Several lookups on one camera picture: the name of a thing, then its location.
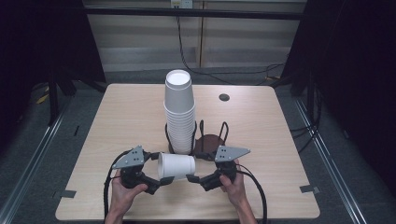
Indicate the aluminium floor rail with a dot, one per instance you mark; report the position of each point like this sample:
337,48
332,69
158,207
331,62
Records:
31,168
333,168

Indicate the small black floor tape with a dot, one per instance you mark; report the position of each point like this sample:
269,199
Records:
76,130

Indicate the black horizontal bar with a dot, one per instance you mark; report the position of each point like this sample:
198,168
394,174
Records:
140,12

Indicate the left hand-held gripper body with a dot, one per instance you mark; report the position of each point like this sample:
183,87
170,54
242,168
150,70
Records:
132,158

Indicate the yellow floor tape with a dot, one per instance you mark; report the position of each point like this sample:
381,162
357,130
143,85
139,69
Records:
42,99

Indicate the single white paper cup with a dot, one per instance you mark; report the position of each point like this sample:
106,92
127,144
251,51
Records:
176,165

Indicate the dark brown double cup holder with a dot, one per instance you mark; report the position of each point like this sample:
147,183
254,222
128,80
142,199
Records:
208,141

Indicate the round dark table grommet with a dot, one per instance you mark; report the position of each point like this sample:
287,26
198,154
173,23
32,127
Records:
224,97

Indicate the person's right hand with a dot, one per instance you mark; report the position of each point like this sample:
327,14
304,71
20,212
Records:
238,191

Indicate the grey tape strip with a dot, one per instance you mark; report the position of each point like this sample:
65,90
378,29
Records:
63,194
309,188

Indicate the person's left hand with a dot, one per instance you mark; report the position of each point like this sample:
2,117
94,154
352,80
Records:
123,197

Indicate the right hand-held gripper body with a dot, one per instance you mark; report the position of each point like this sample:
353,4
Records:
229,154

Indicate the stack of white paper cups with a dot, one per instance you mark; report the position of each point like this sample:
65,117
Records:
180,124

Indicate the black curtain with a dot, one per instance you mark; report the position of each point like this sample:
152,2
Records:
37,46
358,77

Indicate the black metal stand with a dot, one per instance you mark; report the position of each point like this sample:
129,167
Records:
53,99

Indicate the white wall outlet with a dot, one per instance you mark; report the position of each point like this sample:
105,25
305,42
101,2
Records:
182,3

